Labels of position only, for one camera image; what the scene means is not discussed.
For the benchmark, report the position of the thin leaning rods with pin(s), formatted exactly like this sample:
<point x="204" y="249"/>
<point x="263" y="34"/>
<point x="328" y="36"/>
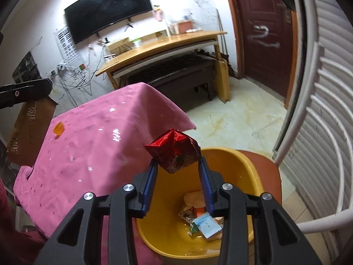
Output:
<point x="222" y="33"/>

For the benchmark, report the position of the brown biscuit box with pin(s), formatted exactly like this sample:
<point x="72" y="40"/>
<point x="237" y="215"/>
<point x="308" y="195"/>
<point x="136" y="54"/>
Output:
<point x="27" y="132"/>

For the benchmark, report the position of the pink wall cup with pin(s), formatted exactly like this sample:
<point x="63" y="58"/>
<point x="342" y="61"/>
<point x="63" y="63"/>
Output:
<point x="158" y="14"/>

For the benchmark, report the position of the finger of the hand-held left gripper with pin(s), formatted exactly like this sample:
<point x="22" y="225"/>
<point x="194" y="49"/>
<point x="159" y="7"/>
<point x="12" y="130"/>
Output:
<point x="27" y="91"/>

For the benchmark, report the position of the dark wall poster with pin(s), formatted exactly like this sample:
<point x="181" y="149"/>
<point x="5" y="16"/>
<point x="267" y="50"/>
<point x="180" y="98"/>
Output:
<point x="26" y="69"/>

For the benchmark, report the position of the orange plastic piece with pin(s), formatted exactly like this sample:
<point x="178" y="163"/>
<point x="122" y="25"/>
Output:
<point x="58" y="129"/>

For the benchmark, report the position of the golden mesh scouring pad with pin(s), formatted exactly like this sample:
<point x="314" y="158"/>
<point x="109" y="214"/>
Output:
<point x="194" y="198"/>

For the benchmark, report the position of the white power strip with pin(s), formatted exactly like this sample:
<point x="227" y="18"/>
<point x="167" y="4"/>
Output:
<point x="62" y="67"/>

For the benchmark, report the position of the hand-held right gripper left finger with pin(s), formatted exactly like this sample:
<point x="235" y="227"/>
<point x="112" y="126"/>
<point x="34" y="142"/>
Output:
<point x="150" y="190"/>

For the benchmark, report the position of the pink starry tablecloth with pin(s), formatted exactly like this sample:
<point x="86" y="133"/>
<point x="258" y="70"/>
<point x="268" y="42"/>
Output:
<point x="96" y="143"/>

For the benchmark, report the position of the red foil wrapper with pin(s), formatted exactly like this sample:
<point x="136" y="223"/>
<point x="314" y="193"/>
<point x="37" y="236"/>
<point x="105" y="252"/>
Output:
<point x="173" y="149"/>

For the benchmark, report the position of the wooden desk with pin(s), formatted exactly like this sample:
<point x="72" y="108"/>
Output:
<point x="171" y="44"/>

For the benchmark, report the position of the red green small cube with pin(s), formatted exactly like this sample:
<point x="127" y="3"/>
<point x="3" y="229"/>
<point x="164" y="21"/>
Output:
<point x="82" y="67"/>

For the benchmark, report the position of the dark red door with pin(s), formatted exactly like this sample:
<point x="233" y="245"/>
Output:
<point x="262" y="11"/>

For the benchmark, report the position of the yellow plastic basin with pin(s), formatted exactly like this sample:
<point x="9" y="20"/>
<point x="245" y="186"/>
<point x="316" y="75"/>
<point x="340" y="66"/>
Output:
<point x="165" y="226"/>

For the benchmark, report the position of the white chair with brown seat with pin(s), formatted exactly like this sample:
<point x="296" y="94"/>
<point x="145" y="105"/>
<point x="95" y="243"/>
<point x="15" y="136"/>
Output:
<point x="273" y="176"/>

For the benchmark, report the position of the white paper roll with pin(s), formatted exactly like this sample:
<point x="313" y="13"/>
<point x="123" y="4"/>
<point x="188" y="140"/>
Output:
<point x="194" y="30"/>

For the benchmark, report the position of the green white cup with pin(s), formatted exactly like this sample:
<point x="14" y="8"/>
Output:
<point x="137" y="43"/>

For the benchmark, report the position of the white roller shutter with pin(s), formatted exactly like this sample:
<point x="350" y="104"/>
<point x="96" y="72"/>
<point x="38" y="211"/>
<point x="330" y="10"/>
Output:
<point x="336" y="33"/>

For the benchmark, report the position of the clear plastic container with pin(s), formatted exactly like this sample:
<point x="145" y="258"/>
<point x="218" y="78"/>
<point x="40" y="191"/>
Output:
<point x="176" y="16"/>

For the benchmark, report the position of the eye chart poster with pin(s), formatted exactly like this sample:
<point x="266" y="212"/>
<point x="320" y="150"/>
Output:
<point x="66" y="44"/>

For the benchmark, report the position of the blue white packet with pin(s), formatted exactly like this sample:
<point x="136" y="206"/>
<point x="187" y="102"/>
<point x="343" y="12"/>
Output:
<point x="206" y="223"/>

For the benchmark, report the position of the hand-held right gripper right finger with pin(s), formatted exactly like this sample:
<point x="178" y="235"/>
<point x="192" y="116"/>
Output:
<point x="205" y="190"/>

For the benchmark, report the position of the brown small box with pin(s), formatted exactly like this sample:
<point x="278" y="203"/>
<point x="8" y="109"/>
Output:
<point x="184" y="27"/>

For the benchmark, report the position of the dark wooden bench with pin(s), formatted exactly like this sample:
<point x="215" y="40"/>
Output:
<point x="176" y="69"/>

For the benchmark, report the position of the black wall television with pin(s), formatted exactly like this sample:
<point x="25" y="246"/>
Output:
<point x="107" y="11"/>

